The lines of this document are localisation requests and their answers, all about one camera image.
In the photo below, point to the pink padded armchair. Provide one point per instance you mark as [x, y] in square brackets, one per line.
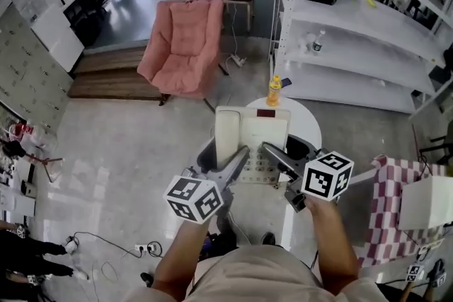
[180, 49]

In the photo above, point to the orange drink bottle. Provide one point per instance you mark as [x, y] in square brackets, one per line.
[274, 93]

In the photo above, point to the wooden step platform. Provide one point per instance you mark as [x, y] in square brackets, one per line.
[113, 81]

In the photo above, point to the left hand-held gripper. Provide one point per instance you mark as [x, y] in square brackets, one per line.
[193, 198]

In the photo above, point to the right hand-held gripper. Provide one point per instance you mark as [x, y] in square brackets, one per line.
[323, 178]

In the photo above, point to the black bag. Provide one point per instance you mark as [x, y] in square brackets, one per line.
[444, 63]

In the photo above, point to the person's left forearm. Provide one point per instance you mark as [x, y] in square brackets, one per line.
[180, 258]

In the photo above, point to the grey locker wall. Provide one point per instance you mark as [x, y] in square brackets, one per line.
[28, 74]

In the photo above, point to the pink checkered tablecloth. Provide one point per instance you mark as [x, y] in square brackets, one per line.
[385, 194]

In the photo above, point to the white cabinet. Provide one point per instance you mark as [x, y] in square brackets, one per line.
[56, 39]

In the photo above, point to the white box appliance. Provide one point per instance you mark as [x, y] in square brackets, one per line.
[424, 203]

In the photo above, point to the red tripod stand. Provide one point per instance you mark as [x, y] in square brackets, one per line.
[46, 161]

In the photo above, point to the white table frame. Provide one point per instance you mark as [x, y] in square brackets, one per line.
[361, 176]

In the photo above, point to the person's beige shirt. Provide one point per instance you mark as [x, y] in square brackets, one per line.
[255, 279]

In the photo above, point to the white metal shelving unit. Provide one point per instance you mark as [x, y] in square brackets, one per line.
[354, 46]

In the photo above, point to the blue black waist device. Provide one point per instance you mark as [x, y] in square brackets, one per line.
[219, 244]

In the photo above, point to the round white side table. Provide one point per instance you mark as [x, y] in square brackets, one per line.
[304, 120]

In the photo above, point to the clear water bottle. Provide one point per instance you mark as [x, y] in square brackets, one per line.
[317, 44]

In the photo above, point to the small yellow item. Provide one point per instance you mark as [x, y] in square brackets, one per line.
[371, 1]

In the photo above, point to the person's right black shoe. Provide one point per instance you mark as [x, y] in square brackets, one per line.
[269, 238]

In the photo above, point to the person's right forearm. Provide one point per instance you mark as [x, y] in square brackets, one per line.
[332, 247]

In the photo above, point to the white desk telephone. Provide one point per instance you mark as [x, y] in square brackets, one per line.
[265, 131]

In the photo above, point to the dark smartphone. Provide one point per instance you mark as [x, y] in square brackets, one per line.
[286, 82]

